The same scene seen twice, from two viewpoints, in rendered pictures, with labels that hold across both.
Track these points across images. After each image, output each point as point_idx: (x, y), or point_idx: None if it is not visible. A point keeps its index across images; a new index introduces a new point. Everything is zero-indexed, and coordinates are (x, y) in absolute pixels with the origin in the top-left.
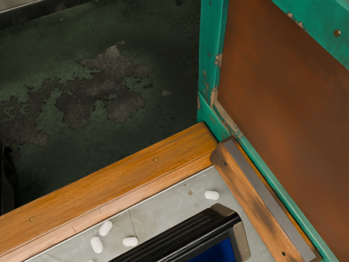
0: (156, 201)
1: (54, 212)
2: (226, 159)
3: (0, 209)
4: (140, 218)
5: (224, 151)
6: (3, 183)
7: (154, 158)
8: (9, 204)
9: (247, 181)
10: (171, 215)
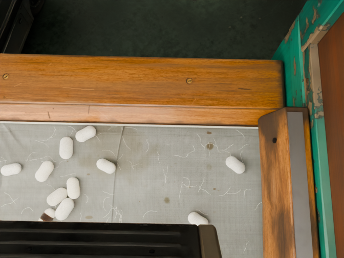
0: (162, 134)
1: (35, 82)
2: (278, 135)
3: (6, 35)
4: (132, 143)
5: (282, 123)
6: (23, 6)
7: (188, 79)
8: (21, 33)
9: (289, 183)
10: (171, 162)
